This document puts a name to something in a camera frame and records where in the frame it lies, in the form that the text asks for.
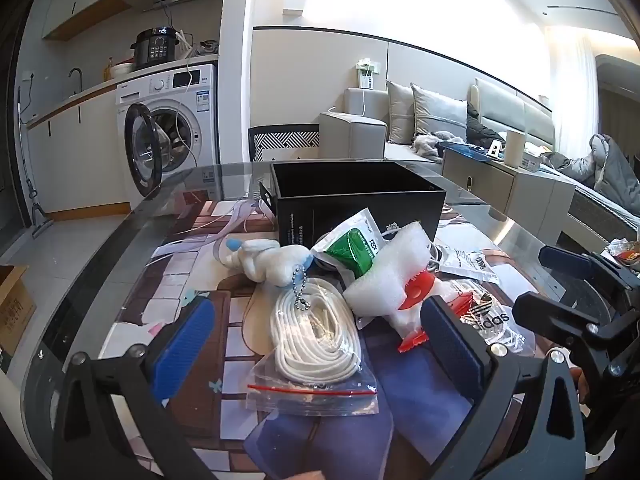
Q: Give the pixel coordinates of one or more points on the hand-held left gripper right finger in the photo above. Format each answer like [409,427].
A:
[450,345]

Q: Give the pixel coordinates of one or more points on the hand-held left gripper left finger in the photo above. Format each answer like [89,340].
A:
[182,350]

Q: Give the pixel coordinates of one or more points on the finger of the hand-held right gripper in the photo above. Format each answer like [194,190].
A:
[550,317]
[565,260]

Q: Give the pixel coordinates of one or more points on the red and white packet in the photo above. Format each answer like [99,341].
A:
[417,287]

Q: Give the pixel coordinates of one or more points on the white foam piece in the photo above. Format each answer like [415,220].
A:
[395,265]

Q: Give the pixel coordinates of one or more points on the black cardboard box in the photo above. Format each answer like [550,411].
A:
[350,210]

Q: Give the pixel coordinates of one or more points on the clear bag with black logo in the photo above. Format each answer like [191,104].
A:
[492,317]

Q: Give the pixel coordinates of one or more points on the white labelled packet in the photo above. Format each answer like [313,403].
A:
[472,262]

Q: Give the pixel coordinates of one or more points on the beige side cabinet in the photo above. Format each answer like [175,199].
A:
[505,195]

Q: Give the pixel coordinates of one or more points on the grey duvet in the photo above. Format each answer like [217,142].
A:
[610,170]

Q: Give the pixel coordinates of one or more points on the green and white packet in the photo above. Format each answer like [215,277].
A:
[355,250]

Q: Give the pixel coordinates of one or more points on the blue tray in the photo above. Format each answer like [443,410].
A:
[465,148]

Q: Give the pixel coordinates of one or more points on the bed with padded headboard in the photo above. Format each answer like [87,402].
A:
[525,115]

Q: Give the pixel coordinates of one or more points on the black jacket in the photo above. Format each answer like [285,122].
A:
[482,130]

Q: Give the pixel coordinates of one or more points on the brown cardboard box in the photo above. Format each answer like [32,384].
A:
[15,310]

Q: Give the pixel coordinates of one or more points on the grey furry cloth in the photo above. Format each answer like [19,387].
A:
[430,144]

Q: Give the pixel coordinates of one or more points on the grey pillow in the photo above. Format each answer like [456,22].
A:
[437,112]
[400,112]

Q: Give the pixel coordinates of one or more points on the kitchen counter cabinet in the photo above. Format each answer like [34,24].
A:
[75,160]

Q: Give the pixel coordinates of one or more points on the patterned chair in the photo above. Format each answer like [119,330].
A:
[282,141]

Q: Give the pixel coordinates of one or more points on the beige sofa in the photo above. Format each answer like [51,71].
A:
[352,127]

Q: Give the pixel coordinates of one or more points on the white washing machine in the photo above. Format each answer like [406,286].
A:
[195,110]

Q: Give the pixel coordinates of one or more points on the floor mop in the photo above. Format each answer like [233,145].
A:
[30,160]

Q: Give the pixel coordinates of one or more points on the white bowl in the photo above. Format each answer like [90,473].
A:
[121,71]

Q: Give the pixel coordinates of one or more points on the kitchen faucet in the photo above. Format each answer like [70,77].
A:
[76,77]

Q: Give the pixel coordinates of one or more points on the black pressure cooker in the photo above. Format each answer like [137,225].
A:
[156,47]

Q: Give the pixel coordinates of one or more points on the upper kitchen cabinet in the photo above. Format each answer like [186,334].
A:
[100,0]

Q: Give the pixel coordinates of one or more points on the wall charger with plugs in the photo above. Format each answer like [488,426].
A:
[367,75]

